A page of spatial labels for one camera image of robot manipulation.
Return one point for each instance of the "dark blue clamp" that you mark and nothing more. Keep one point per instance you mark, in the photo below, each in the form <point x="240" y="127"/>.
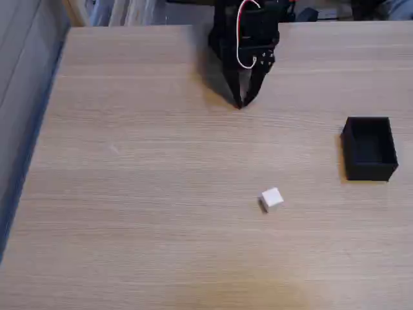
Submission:
<point x="306" y="15"/>

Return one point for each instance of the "black open box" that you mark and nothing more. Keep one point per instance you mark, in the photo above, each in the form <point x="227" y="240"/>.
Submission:
<point x="371" y="168"/>

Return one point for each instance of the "black object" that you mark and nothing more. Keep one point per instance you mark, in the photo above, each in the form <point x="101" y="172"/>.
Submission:
<point x="368" y="9"/>

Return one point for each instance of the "white blue stacked panels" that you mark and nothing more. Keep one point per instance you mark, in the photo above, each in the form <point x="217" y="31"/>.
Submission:
<point x="129" y="13"/>

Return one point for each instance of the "white cube block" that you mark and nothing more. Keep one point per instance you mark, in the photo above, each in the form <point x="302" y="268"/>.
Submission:
<point x="271" y="197"/>

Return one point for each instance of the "light wooden frame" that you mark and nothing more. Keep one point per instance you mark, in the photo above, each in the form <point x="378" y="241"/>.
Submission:
<point x="75" y="13"/>

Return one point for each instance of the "blue grey cloth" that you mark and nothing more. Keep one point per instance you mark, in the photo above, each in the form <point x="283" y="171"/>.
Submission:
<point x="401" y="9"/>

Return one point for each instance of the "white label device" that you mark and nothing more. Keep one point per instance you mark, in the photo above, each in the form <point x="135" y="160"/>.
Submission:
<point x="327" y="13"/>

